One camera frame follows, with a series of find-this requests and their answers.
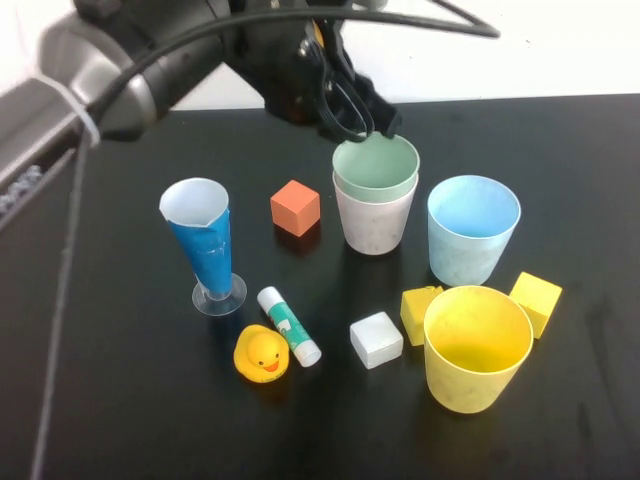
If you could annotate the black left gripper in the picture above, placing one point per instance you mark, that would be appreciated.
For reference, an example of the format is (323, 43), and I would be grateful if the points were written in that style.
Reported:
(270, 60)

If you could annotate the green plastic cup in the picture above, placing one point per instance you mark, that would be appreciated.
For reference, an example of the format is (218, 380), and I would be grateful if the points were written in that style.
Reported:
(375, 165)

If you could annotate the light blue plastic cup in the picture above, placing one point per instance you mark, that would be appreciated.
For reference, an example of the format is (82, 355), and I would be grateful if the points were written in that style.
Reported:
(460, 260)

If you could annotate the yellow plastic cup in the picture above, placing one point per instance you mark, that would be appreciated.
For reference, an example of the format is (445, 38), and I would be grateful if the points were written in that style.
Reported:
(465, 385)

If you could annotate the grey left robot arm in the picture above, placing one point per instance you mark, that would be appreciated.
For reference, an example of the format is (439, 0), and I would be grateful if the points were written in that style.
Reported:
(100, 65)

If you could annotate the orange cube block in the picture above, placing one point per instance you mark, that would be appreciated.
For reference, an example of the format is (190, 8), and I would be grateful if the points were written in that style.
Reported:
(295, 207)

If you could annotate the pink plastic cup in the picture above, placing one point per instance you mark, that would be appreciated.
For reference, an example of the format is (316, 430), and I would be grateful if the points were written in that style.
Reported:
(372, 230)

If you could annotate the blue conical measuring glass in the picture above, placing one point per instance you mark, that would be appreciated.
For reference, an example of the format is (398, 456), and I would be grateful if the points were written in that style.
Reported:
(209, 250)

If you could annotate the chipped yellow cube block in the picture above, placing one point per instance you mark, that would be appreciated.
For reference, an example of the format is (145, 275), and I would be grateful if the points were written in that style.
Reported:
(414, 315)

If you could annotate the white green glue stick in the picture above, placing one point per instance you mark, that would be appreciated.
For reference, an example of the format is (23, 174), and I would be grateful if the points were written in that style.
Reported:
(286, 325)

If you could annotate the white cube block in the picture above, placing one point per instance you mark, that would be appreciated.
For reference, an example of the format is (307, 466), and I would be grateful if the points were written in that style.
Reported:
(375, 340)

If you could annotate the yellow rubber duck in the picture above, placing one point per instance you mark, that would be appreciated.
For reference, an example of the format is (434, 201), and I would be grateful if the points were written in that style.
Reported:
(259, 355)

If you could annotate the white zip tie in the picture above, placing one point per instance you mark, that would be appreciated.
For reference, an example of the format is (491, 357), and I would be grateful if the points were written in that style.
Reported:
(75, 105)

